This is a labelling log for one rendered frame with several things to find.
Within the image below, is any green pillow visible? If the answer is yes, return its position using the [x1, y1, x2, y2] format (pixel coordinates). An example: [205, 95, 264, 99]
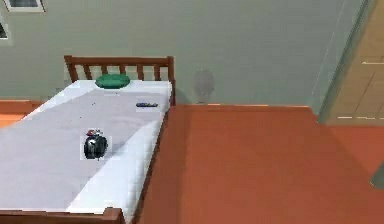
[94, 73, 131, 90]

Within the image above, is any black alarm clock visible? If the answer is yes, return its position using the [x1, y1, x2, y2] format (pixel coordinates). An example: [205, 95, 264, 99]
[82, 128, 109, 161]

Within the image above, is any dark blue remote control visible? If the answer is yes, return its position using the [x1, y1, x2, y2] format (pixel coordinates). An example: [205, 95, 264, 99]
[135, 101, 159, 109]

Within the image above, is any brown wooden bed white sheet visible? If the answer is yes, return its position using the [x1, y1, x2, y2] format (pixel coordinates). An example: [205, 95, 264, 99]
[0, 54, 177, 224]

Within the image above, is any tan wooden room door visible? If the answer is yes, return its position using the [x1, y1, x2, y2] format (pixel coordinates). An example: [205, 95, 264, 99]
[324, 0, 384, 127]

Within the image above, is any white framed wall picture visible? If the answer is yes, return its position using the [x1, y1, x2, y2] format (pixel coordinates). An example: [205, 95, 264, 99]
[3, 0, 46, 14]
[0, 20, 12, 45]

